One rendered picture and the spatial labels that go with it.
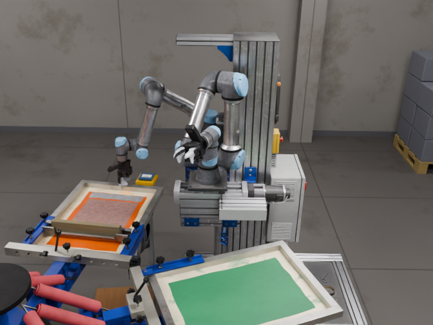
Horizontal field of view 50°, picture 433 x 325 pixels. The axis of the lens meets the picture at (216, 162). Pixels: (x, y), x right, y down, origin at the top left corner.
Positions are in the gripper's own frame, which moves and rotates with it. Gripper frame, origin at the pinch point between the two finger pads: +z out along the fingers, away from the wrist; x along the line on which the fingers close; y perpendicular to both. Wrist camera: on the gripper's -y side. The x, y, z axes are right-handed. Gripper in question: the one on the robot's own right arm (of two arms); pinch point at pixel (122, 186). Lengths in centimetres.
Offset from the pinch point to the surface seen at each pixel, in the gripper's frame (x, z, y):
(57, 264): -93, -6, 0
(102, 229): -60, -5, 10
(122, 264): -85, -4, 30
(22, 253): -85, -4, -25
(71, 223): -60, -7, -8
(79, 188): -10.2, -1.0, -25.9
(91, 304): -121, -10, 29
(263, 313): -100, 3, 104
